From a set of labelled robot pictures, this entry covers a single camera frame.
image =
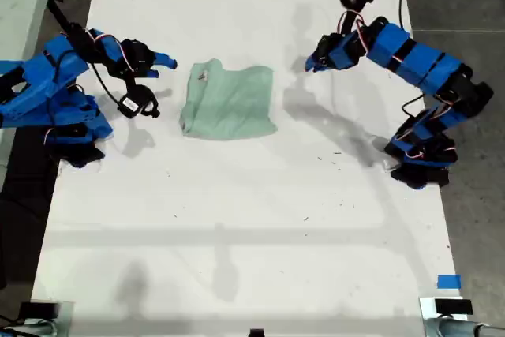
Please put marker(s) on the white plate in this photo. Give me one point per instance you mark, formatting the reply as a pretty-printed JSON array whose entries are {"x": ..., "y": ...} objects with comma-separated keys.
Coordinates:
[{"x": 427, "y": 307}]

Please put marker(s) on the tiny black block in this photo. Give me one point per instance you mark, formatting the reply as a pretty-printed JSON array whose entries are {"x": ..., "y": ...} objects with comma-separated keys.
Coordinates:
[{"x": 256, "y": 332}]

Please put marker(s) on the blue tape strip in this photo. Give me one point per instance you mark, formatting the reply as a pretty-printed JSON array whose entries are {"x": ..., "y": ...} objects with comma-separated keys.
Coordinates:
[{"x": 449, "y": 281}]

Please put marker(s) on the grey metal plate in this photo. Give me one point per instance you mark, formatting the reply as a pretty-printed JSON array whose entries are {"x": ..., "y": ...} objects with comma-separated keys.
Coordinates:
[{"x": 66, "y": 319}]

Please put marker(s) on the pale green T-shirt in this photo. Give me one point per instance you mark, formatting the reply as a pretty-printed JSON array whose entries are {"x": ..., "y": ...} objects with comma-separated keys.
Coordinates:
[{"x": 229, "y": 104}]

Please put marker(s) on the small black box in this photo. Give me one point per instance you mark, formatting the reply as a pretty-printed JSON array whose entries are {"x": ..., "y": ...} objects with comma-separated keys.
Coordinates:
[
  {"x": 453, "y": 307},
  {"x": 38, "y": 310}
]

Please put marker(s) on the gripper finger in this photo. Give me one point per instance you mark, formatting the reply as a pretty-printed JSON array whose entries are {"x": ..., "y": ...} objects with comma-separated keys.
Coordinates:
[
  {"x": 148, "y": 73},
  {"x": 163, "y": 60},
  {"x": 326, "y": 47},
  {"x": 321, "y": 66}
]

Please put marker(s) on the black camera stalk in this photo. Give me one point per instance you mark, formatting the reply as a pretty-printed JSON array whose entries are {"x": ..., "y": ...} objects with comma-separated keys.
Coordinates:
[
  {"x": 349, "y": 21},
  {"x": 131, "y": 84}
]

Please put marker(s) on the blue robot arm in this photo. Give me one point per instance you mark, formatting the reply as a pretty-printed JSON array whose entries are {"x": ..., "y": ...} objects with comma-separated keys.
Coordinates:
[
  {"x": 418, "y": 61},
  {"x": 39, "y": 88}
]

